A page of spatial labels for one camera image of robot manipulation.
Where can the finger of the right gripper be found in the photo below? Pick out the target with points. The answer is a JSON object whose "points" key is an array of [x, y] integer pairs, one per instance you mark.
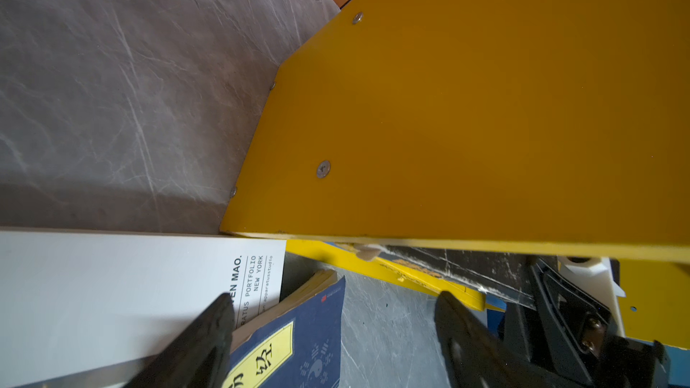
{"points": [[570, 338]]}

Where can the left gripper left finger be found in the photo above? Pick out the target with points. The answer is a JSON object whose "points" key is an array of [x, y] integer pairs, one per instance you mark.
{"points": [[199, 356]]}

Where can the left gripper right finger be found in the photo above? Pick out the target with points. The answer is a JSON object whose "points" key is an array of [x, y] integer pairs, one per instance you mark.
{"points": [[475, 358]]}

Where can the navy book bottom yellow label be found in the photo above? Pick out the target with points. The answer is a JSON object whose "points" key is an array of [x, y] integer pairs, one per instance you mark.
{"points": [[297, 343]]}

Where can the yellow cartoon cover book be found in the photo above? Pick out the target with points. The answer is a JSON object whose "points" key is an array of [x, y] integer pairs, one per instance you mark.
{"points": [[345, 257]]}

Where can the white brown patterned booklet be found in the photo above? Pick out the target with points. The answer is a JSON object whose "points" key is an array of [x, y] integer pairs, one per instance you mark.
{"points": [[73, 302]]}

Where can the yellow pink blue bookshelf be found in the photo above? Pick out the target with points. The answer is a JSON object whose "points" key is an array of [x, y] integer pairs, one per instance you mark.
{"points": [[557, 127]]}

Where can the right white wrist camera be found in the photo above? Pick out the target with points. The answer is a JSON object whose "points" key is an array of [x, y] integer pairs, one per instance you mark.
{"points": [[596, 276]]}

